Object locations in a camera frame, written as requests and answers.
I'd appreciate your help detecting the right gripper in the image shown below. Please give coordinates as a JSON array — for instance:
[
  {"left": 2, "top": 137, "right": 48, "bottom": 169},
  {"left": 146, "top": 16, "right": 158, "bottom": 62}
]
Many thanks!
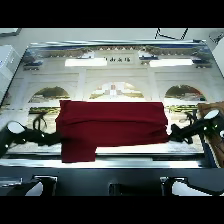
[{"left": 169, "top": 125, "right": 189, "bottom": 143}]

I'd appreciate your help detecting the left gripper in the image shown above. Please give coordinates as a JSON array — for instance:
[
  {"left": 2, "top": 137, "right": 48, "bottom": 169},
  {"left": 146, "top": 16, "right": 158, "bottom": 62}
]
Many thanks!
[{"left": 39, "top": 131, "right": 64, "bottom": 148}]

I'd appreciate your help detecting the red T-shirt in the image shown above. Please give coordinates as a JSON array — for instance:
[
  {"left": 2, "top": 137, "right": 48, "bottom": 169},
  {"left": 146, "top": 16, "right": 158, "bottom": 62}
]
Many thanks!
[{"left": 55, "top": 99, "right": 170, "bottom": 164}]

